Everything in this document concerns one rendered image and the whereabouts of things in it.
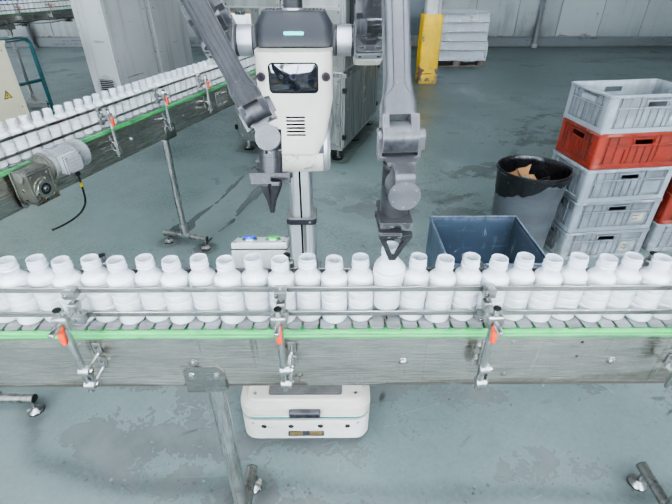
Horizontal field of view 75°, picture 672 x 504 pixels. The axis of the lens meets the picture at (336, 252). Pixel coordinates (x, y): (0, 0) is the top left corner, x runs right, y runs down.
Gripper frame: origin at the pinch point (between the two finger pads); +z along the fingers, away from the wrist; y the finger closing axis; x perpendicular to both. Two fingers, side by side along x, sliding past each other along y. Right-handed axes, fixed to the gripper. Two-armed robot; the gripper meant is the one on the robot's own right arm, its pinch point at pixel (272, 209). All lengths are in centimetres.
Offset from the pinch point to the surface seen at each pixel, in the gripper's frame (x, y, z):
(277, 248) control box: -3.8, 1.4, 9.3
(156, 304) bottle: -16.2, -24.7, 19.4
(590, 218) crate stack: 174, 184, 28
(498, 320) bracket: -26, 49, 20
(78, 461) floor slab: 47, -90, 109
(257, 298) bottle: -17.0, -1.7, 17.9
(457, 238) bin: 49, 61, 17
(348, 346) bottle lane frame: -15.6, 18.7, 30.2
